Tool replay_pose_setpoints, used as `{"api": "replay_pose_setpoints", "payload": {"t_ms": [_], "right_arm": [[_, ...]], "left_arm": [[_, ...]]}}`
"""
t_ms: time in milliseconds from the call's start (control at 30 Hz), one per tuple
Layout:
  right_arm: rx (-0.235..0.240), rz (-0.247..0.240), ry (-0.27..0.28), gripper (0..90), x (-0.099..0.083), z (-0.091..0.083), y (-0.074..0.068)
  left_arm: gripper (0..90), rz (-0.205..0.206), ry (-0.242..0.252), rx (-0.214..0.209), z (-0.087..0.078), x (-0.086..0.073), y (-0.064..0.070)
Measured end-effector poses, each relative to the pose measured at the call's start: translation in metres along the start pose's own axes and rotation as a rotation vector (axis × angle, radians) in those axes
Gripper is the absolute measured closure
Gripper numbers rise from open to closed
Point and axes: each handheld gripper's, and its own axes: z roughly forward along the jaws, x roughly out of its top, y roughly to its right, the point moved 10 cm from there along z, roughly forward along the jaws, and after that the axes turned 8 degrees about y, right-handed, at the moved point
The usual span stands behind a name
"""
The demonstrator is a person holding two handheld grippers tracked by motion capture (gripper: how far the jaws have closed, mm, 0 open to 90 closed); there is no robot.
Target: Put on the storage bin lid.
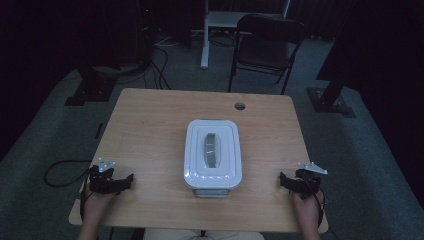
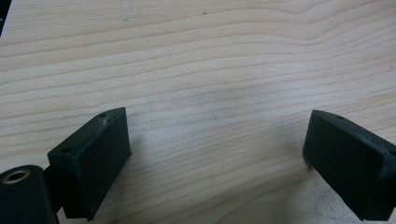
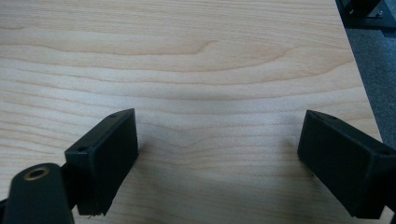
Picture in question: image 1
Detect person's right hand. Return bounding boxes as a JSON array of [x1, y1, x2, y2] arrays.
[[293, 195, 324, 230]]

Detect black folding chair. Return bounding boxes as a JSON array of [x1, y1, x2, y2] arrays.
[[228, 13, 306, 95]]

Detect white desk frame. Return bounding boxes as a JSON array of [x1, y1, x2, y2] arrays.
[[200, 0, 291, 70]]

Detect person's left hand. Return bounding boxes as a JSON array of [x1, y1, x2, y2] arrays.
[[80, 186, 116, 225]]

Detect black floor cable loop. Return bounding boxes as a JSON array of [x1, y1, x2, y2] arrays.
[[43, 159, 93, 188]]

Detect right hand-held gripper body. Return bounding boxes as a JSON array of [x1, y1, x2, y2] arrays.
[[294, 161, 328, 200]]

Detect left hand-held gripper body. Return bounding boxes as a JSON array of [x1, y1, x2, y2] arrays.
[[88, 158, 117, 194]]

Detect black metal stand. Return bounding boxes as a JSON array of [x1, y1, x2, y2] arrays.
[[64, 64, 118, 107], [306, 33, 357, 118]]

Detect translucent grey storage box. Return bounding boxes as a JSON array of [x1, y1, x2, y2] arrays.
[[194, 187, 230, 199]]

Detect black floor cable bundle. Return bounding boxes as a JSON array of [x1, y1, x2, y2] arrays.
[[143, 43, 173, 91]]

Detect person's beige trousers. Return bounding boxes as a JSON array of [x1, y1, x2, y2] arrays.
[[143, 227, 266, 240]]

